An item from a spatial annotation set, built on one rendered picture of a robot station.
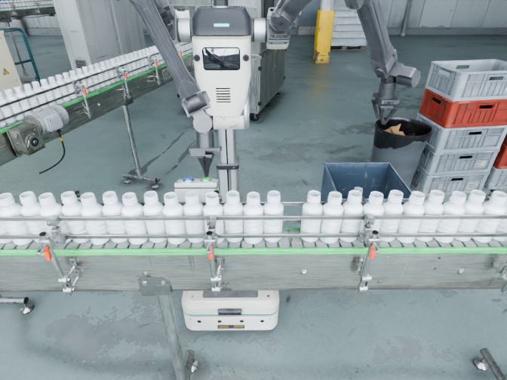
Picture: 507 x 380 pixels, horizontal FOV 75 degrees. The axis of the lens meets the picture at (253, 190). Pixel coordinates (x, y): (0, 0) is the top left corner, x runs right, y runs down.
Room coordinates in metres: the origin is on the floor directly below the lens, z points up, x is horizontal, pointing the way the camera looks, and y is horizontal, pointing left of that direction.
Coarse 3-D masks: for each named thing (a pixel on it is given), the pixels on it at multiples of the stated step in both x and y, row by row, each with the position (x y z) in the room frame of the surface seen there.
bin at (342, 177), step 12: (324, 168) 1.38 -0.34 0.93; (336, 168) 1.39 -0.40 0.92; (348, 168) 1.39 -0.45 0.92; (360, 168) 1.39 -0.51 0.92; (372, 168) 1.39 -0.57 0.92; (384, 168) 1.39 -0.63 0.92; (324, 180) 1.35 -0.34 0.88; (336, 180) 1.39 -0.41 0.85; (348, 180) 1.39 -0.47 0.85; (360, 180) 1.39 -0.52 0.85; (372, 180) 1.39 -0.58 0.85; (384, 180) 1.39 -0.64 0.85; (396, 180) 1.28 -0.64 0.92; (324, 192) 1.32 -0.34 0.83; (348, 192) 1.39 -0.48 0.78; (384, 192) 1.36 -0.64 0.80; (408, 192) 1.15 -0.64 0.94
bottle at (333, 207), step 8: (336, 192) 0.81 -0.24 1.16; (328, 200) 0.79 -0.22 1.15; (336, 200) 0.78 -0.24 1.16; (328, 208) 0.78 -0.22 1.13; (336, 208) 0.77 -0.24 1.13; (328, 224) 0.77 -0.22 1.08; (336, 224) 0.76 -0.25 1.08; (320, 232) 0.79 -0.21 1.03; (328, 232) 0.77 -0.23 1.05; (336, 232) 0.77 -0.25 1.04; (328, 240) 0.76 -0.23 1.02; (336, 240) 0.77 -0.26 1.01
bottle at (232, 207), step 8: (232, 192) 0.81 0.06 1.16; (232, 200) 0.78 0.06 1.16; (224, 208) 0.79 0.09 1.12; (232, 208) 0.78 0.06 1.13; (240, 208) 0.78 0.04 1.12; (224, 224) 0.79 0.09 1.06; (232, 224) 0.77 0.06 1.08; (240, 224) 0.78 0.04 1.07; (232, 232) 0.77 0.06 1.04; (240, 232) 0.78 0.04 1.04; (232, 240) 0.77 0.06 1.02; (240, 240) 0.77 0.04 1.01
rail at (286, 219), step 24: (72, 216) 0.76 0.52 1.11; (96, 216) 0.76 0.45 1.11; (120, 216) 0.76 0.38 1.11; (144, 216) 0.76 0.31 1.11; (168, 216) 0.76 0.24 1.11; (192, 216) 0.76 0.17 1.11; (240, 216) 0.76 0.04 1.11; (264, 216) 0.76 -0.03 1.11; (288, 216) 0.76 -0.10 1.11; (312, 216) 0.76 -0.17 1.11; (336, 216) 0.76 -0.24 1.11; (360, 216) 0.76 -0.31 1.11; (384, 216) 0.76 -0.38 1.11; (408, 216) 0.76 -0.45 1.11; (432, 216) 0.76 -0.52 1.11; (456, 216) 0.76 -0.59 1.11; (480, 216) 0.76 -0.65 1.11; (504, 216) 0.76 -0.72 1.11
